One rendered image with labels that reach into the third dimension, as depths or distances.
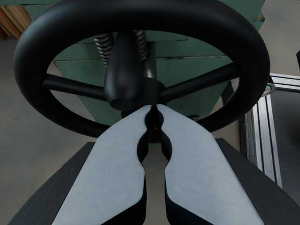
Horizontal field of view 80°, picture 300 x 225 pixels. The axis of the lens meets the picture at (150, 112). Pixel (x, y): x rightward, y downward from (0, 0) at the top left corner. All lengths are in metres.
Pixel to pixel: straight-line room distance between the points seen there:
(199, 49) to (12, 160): 1.18
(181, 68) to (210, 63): 0.07
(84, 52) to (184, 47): 0.22
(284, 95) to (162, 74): 0.81
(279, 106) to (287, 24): 1.02
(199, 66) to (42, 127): 1.07
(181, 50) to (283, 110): 0.79
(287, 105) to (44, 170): 1.33
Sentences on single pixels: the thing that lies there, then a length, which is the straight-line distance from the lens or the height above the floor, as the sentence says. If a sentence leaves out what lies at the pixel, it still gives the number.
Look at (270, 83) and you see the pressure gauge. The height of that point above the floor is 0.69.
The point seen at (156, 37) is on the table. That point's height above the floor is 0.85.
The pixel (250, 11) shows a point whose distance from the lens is 0.40.
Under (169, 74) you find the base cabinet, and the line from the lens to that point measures 0.47.
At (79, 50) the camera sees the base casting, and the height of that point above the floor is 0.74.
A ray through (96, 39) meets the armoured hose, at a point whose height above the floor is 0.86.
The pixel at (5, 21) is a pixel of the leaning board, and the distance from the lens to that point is 1.88.
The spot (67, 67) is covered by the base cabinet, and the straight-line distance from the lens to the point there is 0.49.
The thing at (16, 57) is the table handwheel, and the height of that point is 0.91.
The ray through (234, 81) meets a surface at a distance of 0.54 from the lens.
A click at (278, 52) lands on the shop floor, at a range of 1.71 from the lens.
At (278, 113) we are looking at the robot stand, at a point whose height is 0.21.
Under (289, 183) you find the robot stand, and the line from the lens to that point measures 0.98.
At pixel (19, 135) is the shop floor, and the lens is 1.37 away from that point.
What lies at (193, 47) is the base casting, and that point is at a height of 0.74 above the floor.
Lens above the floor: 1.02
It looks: 63 degrees down
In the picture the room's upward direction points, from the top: 4 degrees counter-clockwise
